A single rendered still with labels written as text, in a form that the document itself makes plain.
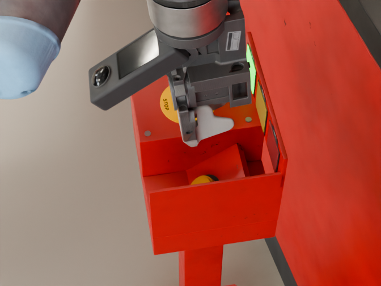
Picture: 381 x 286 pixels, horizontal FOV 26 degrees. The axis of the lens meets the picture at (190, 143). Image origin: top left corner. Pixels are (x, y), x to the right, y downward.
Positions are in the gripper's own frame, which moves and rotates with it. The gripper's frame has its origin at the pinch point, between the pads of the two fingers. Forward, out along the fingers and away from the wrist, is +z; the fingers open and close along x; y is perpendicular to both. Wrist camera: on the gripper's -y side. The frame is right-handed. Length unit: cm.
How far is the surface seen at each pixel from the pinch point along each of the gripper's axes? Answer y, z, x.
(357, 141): 23.8, 18.8, 7.4
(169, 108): -1.2, 5.7, 9.1
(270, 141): 9.8, 3.6, -0.2
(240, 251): 9, 85, 28
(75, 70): -22, 82, 87
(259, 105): 9.8, 3.7, 5.4
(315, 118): 21.3, 28.0, 19.1
